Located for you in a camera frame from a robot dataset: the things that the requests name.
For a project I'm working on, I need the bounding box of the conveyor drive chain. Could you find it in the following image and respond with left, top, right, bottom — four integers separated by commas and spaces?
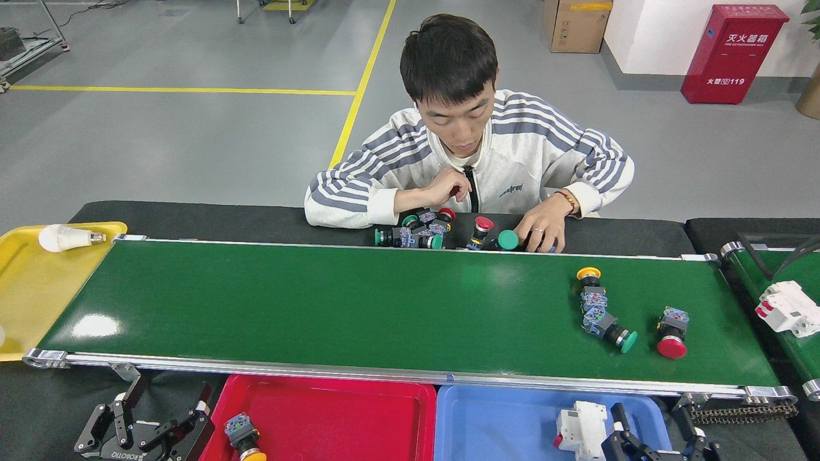
689, 403, 800, 425

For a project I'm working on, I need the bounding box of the seated person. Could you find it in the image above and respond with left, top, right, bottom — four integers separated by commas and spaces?
304, 14, 635, 252

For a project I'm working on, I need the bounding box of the potted plant in gold planter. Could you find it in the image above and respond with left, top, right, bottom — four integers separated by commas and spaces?
796, 0, 820, 120

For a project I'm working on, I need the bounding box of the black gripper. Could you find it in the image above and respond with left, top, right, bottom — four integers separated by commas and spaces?
74, 383, 215, 461

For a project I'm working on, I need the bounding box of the yellow plastic tray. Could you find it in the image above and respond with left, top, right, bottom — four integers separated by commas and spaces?
0, 222, 127, 362

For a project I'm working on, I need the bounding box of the white circuit breaker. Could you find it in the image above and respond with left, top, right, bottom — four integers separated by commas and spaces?
554, 401, 608, 461
755, 280, 820, 338

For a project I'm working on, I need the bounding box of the long green conveyor belt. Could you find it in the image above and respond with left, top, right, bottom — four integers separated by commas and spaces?
22, 234, 798, 405

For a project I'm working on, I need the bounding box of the white light bulb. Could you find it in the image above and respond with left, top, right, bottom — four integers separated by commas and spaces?
38, 224, 107, 253

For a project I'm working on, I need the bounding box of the short green conveyor belt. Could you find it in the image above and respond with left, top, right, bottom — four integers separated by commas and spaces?
721, 240, 820, 402

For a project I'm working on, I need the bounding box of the red plastic tray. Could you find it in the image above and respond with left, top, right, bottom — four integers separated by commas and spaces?
200, 373, 438, 461

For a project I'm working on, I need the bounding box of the brown cardboard box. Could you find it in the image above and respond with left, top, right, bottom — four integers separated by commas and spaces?
543, 0, 614, 54

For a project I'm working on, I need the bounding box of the seated person's right hand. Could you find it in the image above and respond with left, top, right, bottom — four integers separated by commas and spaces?
424, 169, 473, 206

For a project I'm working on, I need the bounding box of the blue plastic tray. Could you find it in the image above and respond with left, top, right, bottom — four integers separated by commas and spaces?
434, 384, 673, 461

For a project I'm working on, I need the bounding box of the seated person's left hand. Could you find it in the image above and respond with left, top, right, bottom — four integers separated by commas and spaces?
514, 195, 572, 252

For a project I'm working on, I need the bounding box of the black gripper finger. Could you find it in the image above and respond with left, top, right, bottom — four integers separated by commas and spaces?
676, 408, 719, 461
601, 403, 654, 461

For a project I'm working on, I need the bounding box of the red fire extinguisher box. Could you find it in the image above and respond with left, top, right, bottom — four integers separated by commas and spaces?
680, 4, 790, 105

